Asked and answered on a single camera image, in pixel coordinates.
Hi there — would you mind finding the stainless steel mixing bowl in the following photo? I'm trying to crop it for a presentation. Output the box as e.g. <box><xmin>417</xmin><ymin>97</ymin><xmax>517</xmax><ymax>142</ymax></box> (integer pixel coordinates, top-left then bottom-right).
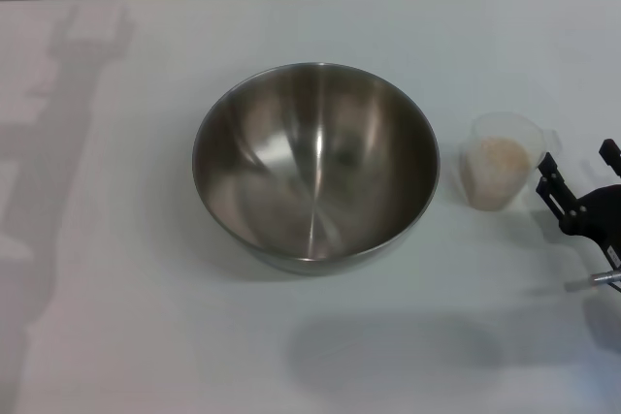
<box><xmin>191</xmin><ymin>62</ymin><xmax>441</xmax><ymax>277</ymax></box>

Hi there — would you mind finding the clear plastic measuring cup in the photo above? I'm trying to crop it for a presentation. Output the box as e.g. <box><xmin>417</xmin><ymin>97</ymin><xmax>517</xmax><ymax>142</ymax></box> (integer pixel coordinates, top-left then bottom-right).
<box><xmin>458</xmin><ymin>111</ymin><xmax>562</xmax><ymax>214</ymax></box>

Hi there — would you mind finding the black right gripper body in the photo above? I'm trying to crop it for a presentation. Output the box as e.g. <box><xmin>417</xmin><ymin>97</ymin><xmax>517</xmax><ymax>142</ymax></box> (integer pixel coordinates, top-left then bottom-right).
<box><xmin>557</xmin><ymin>184</ymin><xmax>621</xmax><ymax>268</ymax></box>

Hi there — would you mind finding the white rice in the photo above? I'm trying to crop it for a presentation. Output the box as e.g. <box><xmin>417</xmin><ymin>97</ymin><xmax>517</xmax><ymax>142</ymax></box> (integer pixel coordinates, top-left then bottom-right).
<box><xmin>463</xmin><ymin>136</ymin><xmax>533</xmax><ymax>212</ymax></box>

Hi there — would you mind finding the right arm cable with plug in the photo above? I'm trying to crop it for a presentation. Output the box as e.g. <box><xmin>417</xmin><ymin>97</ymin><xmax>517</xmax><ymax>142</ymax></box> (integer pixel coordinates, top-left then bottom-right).
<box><xmin>578</xmin><ymin>268</ymin><xmax>621</xmax><ymax>297</ymax></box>

